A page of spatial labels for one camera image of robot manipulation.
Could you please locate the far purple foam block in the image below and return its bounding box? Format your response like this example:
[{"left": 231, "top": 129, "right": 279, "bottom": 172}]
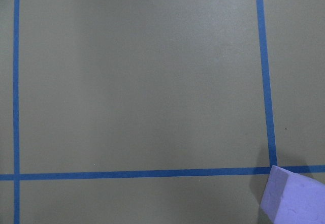
[{"left": 260, "top": 166, "right": 324, "bottom": 223}]

